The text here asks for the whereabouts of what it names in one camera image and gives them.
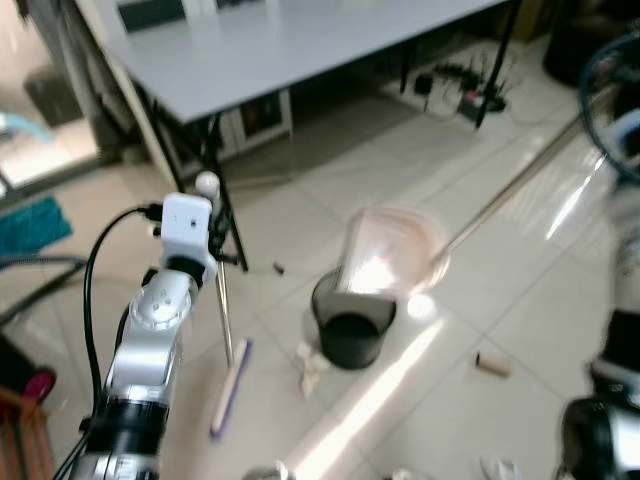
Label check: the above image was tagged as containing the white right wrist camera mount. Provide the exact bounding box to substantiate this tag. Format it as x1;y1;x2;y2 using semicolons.
610;106;640;163

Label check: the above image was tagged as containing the black round waste bin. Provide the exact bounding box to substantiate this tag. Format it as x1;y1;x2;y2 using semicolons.
311;270;398;372

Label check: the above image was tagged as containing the black chair base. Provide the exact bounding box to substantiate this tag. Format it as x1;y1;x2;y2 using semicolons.
0;254;93;327

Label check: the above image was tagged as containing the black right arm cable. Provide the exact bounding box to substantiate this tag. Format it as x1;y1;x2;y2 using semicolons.
579;30;640;187

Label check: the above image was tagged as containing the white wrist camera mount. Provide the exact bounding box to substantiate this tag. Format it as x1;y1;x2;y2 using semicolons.
158;193;218;283
610;106;640;163

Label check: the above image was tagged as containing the white low cabinet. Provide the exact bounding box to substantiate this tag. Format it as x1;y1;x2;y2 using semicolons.
214;88;294;159

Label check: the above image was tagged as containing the brown wooden furniture piece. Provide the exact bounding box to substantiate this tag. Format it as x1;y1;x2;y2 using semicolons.
0;385;53;480

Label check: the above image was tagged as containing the broom with purple head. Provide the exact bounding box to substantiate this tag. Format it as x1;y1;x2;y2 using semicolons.
196;171;253;439

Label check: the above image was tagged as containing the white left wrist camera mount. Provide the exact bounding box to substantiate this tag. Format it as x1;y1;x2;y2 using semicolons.
158;193;218;283

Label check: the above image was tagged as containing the crumpled white paper scrap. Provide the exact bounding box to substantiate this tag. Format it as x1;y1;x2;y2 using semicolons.
294;340;332;398

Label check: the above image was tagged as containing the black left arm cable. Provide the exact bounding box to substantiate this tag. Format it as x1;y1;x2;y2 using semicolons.
52;203;164;480

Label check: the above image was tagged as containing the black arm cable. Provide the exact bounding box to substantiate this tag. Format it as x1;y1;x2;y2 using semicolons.
579;30;640;187
52;203;164;480

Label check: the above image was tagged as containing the brown cardboard tube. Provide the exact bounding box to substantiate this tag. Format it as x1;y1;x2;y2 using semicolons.
474;350;513;380

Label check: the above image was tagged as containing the teal woven mat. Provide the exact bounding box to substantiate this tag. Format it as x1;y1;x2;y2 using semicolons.
0;194;73;258

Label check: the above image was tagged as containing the grey table with black legs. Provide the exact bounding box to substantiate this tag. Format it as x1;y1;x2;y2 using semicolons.
92;0;523;273

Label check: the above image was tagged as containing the pink long-handled dustpan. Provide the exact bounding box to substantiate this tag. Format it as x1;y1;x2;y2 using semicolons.
338;108;599;302

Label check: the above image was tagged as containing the dark laptop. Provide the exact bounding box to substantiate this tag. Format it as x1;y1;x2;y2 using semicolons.
116;0;188;33

